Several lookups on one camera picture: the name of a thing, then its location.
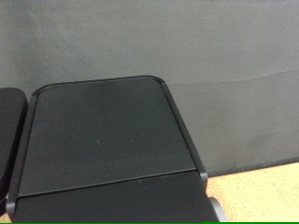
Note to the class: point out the black Keurig coffee machine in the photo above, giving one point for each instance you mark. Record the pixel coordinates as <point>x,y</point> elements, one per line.
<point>106,133</point>

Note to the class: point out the grey partition panel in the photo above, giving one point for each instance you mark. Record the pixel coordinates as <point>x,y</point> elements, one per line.
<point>155,37</point>

